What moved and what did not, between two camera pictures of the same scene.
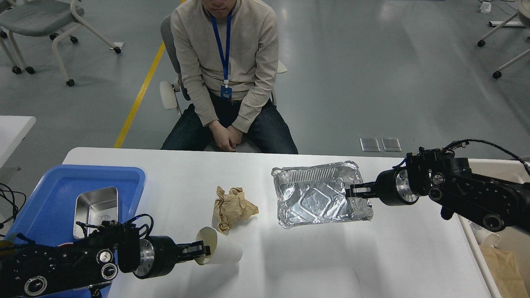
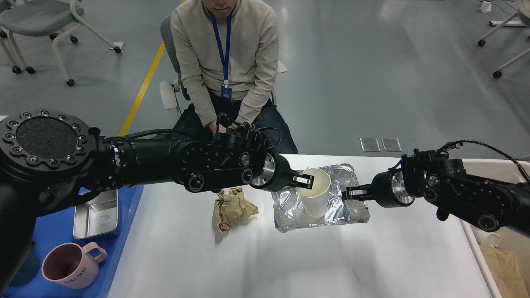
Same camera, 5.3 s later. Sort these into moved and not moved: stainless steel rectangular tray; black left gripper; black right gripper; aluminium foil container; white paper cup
Moved: black left gripper; white paper cup
Not moved: stainless steel rectangular tray; black right gripper; aluminium foil container
